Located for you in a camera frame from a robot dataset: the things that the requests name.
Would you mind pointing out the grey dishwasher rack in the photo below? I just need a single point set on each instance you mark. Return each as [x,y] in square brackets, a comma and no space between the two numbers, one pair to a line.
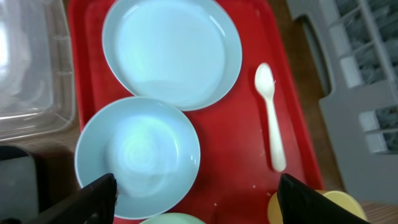
[354,45]

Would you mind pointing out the black waste tray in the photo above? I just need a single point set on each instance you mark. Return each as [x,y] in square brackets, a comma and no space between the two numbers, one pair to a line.
[19,190]

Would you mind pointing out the clear plastic bin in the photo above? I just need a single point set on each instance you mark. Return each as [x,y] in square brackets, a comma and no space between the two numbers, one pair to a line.
[37,76]

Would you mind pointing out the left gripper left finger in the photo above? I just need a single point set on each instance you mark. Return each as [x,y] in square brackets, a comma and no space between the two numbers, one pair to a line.
[94,203]

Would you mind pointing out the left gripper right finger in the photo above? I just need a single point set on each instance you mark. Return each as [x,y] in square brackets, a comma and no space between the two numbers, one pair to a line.
[299,204]

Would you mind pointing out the light blue rice bowl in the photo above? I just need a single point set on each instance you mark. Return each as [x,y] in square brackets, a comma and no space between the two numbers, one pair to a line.
[150,147]

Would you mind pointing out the mint green bowl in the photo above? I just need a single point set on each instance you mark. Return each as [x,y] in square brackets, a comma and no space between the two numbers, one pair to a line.
[173,218]

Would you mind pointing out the light blue plate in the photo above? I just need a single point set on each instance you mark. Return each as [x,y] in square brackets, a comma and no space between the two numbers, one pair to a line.
[183,52]

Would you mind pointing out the yellow plastic cup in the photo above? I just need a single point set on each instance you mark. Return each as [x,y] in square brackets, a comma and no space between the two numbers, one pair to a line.
[340,198]

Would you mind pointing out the white plastic spoon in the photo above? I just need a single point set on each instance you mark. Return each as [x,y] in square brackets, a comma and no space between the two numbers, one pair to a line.
[265,85]

